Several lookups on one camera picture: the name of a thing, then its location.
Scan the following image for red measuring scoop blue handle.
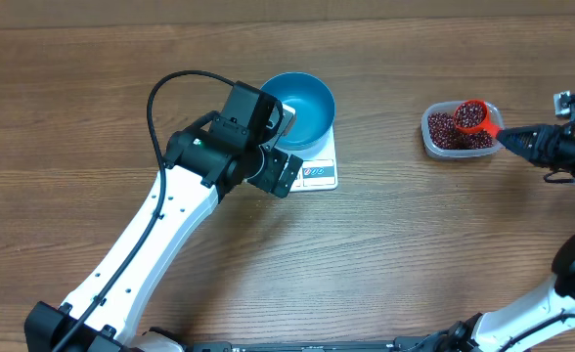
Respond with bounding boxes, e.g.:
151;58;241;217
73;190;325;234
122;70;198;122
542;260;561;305
453;100;502;139

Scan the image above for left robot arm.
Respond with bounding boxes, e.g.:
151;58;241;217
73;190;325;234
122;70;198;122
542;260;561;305
24;81;302;351

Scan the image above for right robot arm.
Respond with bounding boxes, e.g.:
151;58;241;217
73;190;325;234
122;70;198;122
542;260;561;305
433;124;575;352

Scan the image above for white digital kitchen scale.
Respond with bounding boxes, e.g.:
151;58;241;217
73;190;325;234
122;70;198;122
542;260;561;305
289;128;338;193

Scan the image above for blue bowl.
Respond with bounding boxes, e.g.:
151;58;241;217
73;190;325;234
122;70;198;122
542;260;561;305
261;72;336;151

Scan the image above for clear plastic container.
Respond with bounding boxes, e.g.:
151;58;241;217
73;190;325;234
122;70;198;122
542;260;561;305
420;100;504;160

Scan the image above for red beans in container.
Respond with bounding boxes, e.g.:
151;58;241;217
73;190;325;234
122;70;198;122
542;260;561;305
427;112;494;150

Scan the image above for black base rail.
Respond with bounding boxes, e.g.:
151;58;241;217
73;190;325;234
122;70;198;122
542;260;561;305
178;332;445;352

